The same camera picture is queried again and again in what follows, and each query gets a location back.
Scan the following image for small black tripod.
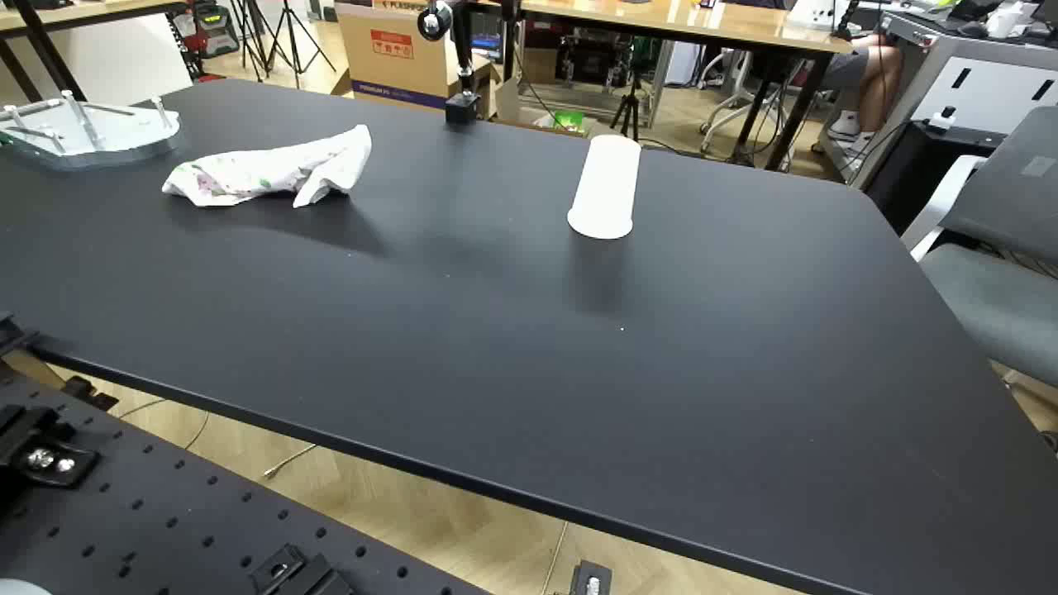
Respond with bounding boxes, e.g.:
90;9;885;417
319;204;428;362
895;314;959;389
607;61;653;142

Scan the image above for small silver bracket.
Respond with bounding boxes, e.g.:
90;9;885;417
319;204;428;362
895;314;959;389
566;557;615;595

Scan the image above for long wooden table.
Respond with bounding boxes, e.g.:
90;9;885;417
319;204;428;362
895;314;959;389
512;0;860;174

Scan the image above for person's bare leg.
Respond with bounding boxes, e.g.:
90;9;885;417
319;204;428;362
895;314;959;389
823;34;910;142

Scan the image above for white cloth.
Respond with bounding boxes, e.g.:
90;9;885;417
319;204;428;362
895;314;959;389
158;123;376;211

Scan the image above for grey cabinet with slots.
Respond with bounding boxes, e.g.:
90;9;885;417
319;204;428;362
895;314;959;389
851;21;1058;239

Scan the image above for black bracket on plate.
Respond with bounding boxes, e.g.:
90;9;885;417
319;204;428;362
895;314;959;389
249;541;358;595

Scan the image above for brown cardboard box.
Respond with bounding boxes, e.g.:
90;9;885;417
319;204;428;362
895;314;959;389
335;0;465;108

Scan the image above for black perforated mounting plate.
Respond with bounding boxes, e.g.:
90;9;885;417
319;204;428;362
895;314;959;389
0;371;490;595

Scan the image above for tall black tripod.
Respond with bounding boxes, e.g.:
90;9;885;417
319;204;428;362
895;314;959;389
242;0;341;81

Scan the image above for white panel board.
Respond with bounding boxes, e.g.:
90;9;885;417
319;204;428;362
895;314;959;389
45;14;199;108

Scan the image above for white cup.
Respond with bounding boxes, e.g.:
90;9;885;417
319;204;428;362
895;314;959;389
566;131;646;243

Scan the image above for black clamp with silver bolts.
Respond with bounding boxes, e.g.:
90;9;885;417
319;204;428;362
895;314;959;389
0;399;102;507

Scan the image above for grey office chair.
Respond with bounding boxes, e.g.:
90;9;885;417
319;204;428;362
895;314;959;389
900;103;1058;389

